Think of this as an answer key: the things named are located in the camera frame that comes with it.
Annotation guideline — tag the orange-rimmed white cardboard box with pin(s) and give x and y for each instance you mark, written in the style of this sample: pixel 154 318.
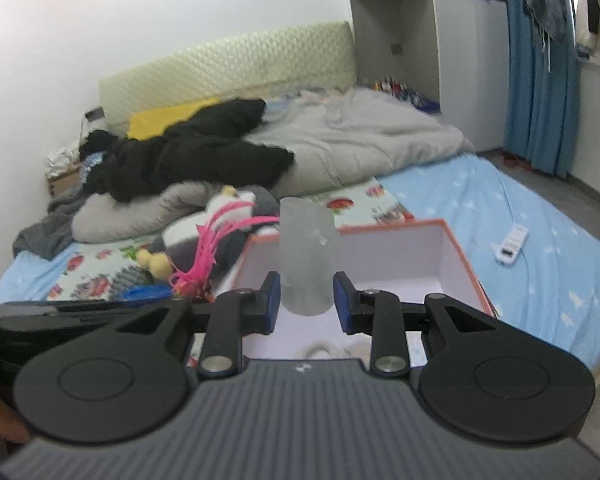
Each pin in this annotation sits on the orange-rimmed white cardboard box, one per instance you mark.
pixel 395 255

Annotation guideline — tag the blue curtain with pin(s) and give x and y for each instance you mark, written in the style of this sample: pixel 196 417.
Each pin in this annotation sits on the blue curtain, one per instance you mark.
pixel 540 110

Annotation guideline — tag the yellow pillow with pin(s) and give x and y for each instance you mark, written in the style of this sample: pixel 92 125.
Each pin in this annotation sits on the yellow pillow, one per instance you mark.
pixel 155 120

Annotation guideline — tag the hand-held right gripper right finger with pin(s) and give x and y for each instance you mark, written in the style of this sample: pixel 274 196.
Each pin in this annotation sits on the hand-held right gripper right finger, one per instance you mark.
pixel 341 305

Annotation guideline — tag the blue feather toy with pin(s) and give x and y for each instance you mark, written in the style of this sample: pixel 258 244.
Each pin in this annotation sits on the blue feather toy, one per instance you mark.
pixel 147 292

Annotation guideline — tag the row of small colourful bottles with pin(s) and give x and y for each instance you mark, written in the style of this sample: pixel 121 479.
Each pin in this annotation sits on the row of small colourful bottles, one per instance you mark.
pixel 405 92

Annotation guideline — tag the white remote controller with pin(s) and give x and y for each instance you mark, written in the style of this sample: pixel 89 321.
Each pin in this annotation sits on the white remote controller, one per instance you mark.
pixel 512 245

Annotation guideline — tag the pink feather toy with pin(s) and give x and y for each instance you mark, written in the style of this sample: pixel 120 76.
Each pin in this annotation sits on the pink feather toy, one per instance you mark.
pixel 205 255

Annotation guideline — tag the black fuzzy garment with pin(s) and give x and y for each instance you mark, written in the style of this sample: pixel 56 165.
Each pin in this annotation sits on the black fuzzy garment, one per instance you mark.
pixel 190 160

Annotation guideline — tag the white soft cloth item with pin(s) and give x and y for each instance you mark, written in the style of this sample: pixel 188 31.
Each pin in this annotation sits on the white soft cloth item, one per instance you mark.
pixel 330 350

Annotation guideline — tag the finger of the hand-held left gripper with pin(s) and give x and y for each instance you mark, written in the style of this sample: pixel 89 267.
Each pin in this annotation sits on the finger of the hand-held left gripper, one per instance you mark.
pixel 80 317

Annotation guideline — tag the cream quilted headboard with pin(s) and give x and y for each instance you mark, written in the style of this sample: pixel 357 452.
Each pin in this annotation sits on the cream quilted headboard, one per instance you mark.
pixel 230 60

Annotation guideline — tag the grey duvet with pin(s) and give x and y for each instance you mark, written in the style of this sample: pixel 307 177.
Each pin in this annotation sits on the grey duvet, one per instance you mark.
pixel 370 135

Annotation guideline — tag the white built-in wardrobe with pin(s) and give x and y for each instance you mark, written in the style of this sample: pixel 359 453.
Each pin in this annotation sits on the white built-in wardrobe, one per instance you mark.
pixel 460 60

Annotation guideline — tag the grey white penguin plush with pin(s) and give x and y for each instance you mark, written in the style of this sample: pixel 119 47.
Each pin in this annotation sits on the grey white penguin plush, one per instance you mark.
pixel 180 237

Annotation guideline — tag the wall socket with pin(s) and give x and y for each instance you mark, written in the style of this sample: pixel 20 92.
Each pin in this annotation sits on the wall socket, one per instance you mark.
pixel 94 113

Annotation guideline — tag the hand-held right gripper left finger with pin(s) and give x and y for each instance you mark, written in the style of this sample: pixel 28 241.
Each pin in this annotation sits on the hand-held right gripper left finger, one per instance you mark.
pixel 271 305

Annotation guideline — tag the dark grey cloth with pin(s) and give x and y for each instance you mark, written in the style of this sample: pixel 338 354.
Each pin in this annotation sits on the dark grey cloth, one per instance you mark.
pixel 40 235

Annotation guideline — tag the frosted translucent plastic cup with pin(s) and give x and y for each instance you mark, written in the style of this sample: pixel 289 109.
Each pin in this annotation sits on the frosted translucent plastic cup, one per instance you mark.
pixel 305 250

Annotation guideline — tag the cardboard box with clutter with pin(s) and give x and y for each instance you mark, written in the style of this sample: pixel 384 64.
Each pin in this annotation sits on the cardboard box with clutter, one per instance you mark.
pixel 65 175

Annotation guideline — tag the light grey pillow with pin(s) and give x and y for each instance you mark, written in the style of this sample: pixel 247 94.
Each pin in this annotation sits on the light grey pillow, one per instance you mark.
pixel 120 215

